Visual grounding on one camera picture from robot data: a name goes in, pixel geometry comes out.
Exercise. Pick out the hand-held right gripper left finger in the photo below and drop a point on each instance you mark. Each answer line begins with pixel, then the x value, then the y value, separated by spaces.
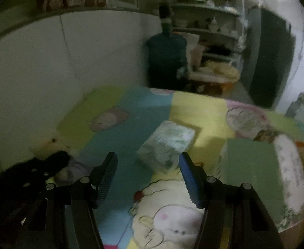
pixel 107 179

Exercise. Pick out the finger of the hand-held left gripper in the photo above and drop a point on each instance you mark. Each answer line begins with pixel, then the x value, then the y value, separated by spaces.
pixel 56 159

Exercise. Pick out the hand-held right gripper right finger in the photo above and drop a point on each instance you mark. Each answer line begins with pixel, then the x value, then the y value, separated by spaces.
pixel 190 179

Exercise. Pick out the small pale printed tissue pack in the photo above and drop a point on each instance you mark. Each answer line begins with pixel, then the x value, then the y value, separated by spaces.
pixel 167 145

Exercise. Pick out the purple cloth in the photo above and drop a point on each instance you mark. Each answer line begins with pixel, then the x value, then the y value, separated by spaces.
pixel 74 172

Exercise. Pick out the green tissue pack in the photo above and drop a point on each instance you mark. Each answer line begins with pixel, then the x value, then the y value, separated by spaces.
pixel 247 166

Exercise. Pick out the colourful cartoon printed blanket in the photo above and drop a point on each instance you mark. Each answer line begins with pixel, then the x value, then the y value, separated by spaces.
pixel 131 124

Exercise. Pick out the napa cabbage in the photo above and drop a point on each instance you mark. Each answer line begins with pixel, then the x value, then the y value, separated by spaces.
pixel 222 68

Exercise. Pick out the blue water jug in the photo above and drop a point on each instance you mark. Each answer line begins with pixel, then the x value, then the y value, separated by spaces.
pixel 166 62

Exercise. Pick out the black pan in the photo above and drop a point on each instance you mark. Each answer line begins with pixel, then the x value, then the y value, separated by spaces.
pixel 218 51

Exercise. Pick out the kitchen counter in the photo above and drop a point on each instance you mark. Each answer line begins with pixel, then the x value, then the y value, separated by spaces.
pixel 303 111

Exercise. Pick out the dark grey fridge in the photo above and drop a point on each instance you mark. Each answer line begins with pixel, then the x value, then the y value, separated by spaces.
pixel 268 62

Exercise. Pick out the row of white ceramic dishes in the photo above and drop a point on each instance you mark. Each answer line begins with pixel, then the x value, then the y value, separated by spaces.
pixel 211 24

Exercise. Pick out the water jug pump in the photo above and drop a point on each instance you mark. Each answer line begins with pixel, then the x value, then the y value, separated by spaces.
pixel 165 15

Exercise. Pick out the white metal shelf rack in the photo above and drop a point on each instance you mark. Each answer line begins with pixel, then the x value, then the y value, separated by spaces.
pixel 206 13

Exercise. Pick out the glass jar with lid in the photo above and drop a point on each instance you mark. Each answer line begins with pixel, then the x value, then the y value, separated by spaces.
pixel 259 0

